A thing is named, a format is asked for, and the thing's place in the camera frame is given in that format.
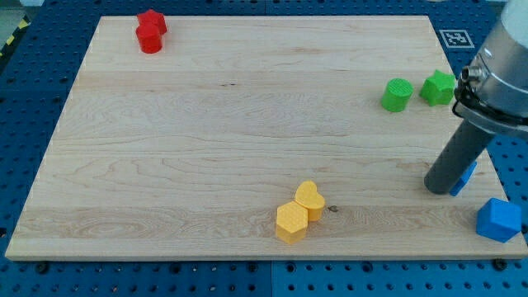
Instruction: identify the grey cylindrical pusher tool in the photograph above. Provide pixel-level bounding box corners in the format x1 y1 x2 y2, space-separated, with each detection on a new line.
424 120 494 195

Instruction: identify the blue triangle block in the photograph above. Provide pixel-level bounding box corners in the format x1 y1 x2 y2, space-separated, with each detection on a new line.
449 161 478 196

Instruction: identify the blue cube block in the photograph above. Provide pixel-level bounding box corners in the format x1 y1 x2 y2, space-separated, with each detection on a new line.
476 197 521 243

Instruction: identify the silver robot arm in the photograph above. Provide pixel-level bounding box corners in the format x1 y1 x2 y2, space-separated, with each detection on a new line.
424 0 527 195

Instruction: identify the green circle block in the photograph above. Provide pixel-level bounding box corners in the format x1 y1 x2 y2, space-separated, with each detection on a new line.
381 78 413 112

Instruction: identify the green star block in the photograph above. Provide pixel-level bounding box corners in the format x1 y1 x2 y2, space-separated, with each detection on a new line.
419 70 455 106

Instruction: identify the white fiducial marker tag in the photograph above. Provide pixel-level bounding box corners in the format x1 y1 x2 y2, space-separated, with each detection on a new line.
440 29 474 49

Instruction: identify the wooden board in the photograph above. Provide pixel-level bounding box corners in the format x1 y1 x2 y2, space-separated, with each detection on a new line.
6 16 527 261

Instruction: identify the yellow heart block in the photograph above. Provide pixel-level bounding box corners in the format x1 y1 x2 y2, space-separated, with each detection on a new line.
294 180 326 221

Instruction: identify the yellow hexagon block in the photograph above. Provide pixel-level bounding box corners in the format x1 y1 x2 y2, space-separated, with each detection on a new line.
276 201 308 244

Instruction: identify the red cylinder block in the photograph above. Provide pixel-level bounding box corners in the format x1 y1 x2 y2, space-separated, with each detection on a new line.
135 23 163 54

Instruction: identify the red star block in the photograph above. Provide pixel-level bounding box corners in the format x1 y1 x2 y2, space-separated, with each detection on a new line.
137 8 167 35

